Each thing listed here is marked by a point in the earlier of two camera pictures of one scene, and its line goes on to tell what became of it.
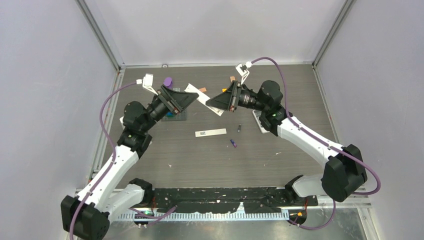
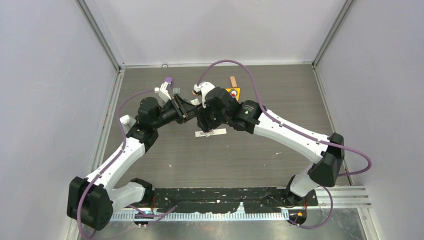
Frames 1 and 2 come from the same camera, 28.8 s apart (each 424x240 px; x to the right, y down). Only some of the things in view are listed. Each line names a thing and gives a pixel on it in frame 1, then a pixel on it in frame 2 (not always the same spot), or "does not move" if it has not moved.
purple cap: [168, 82] does not move
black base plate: [210, 200] does not move
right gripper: [227, 100] to [203, 122]
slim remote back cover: [210, 132] does not move
